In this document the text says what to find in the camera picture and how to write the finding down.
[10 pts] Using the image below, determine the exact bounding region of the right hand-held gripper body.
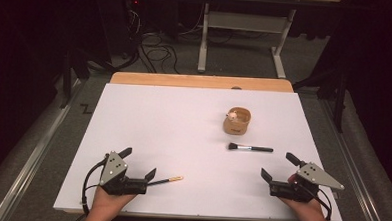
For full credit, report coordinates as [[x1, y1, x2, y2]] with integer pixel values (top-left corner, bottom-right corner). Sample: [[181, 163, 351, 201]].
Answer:
[[268, 160, 347, 205]]

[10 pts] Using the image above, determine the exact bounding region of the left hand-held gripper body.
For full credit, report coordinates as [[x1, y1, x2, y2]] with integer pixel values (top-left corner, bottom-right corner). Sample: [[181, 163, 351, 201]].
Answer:
[[98, 150, 150, 197]]

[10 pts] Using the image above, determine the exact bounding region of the thin black gold-tipped brush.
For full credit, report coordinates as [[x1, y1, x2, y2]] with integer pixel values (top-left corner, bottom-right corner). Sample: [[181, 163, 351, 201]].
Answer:
[[147, 174, 185, 188]]

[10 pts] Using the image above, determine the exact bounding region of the thick black makeup brush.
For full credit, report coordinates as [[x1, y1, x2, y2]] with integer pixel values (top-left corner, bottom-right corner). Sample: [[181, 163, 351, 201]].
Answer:
[[227, 142, 275, 154]]

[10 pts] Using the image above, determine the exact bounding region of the round wooden brush holder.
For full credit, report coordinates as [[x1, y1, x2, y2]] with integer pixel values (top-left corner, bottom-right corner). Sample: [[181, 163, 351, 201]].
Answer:
[[222, 106, 253, 137]]

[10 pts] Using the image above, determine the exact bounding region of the person's left hand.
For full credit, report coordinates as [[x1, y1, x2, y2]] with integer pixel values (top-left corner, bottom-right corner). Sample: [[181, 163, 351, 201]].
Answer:
[[88, 185, 139, 221]]

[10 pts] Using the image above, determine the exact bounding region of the person's right hand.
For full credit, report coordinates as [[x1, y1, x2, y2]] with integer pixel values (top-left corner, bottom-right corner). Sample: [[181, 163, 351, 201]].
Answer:
[[277, 173, 330, 221]]

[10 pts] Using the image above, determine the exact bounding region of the white table board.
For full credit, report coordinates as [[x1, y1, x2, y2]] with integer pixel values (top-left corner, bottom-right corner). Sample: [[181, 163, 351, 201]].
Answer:
[[52, 81, 349, 221]]

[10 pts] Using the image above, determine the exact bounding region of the black floor stand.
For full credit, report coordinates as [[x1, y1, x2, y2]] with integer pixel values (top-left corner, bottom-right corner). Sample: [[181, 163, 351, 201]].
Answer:
[[291, 66, 350, 134], [60, 48, 91, 111]]

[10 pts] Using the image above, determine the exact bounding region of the wooden table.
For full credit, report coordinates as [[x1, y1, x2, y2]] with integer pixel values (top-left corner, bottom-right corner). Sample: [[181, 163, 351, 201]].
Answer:
[[109, 71, 295, 94]]

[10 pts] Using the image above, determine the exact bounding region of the black computer case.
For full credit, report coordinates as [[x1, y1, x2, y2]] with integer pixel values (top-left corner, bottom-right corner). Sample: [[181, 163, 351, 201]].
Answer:
[[94, 0, 145, 61]]

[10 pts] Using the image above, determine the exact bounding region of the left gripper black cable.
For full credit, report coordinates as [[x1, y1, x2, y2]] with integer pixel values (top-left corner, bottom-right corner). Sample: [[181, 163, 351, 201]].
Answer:
[[79, 154, 111, 218]]

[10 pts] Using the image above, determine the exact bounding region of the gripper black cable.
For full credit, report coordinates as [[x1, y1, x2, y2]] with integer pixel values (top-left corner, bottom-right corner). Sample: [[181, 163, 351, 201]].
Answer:
[[79, 154, 111, 218], [307, 187, 335, 221]]

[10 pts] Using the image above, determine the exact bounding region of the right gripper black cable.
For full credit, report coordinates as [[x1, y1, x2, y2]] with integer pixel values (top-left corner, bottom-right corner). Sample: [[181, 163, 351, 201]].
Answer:
[[307, 187, 335, 221]]

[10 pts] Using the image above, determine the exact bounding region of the metal floor rail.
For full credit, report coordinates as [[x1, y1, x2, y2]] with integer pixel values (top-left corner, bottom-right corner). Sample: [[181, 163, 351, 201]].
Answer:
[[0, 75, 86, 221], [313, 97, 392, 221]]

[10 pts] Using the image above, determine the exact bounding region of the bundle of black floor cables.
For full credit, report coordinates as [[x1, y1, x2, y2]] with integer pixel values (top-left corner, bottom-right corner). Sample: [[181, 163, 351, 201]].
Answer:
[[85, 7, 186, 76]]

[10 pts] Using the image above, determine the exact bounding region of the white metal table frame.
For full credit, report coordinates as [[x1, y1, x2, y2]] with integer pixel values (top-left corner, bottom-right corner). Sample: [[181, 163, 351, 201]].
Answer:
[[197, 0, 343, 82]]

